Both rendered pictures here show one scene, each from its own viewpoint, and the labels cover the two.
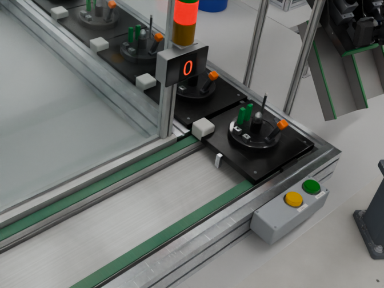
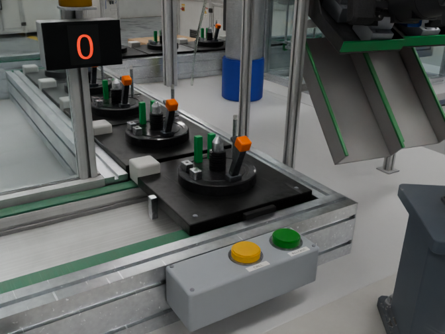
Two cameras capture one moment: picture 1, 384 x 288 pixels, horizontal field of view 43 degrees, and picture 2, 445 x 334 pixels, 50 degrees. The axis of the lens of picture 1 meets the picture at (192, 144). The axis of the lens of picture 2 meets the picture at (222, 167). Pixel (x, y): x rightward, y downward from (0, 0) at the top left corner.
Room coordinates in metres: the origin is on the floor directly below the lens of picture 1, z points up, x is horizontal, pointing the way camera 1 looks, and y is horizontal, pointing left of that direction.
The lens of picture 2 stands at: (0.29, -0.37, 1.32)
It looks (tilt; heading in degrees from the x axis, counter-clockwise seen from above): 23 degrees down; 15
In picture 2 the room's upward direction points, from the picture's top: 1 degrees clockwise
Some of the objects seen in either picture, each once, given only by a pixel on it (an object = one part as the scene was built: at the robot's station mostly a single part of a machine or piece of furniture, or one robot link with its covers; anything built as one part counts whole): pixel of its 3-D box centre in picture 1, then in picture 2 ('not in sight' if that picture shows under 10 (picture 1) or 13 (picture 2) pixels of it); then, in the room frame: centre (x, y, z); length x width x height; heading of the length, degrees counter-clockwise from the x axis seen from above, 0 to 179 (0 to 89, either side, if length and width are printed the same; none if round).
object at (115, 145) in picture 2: (192, 77); (156, 118); (1.21, 0.03, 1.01); 0.24 x 0.24 x 0.13; 47
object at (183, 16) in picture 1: (186, 9); not in sight; (0.98, 0.05, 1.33); 0.05 x 0.05 x 0.05
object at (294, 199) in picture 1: (293, 200); (246, 254); (0.83, -0.26, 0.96); 0.04 x 0.04 x 0.02
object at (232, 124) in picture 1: (254, 132); (216, 173); (1.03, -0.16, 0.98); 0.14 x 0.14 x 0.02
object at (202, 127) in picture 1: (202, 129); (144, 170); (1.03, -0.02, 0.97); 0.05 x 0.05 x 0.04; 47
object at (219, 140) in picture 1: (252, 138); (216, 183); (1.03, -0.16, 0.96); 0.24 x 0.24 x 0.02; 47
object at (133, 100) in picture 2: not in sight; (116, 93); (1.37, 0.21, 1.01); 0.24 x 0.24 x 0.13; 47
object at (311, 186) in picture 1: (311, 187); (285, 240); (0.88, -0.31, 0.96); 0.04 x 0.04 x 0.02
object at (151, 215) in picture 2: (219, 160); (152, 207); (0.94, -0.08, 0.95); 0.01 x 0.01 x 0.04; 47
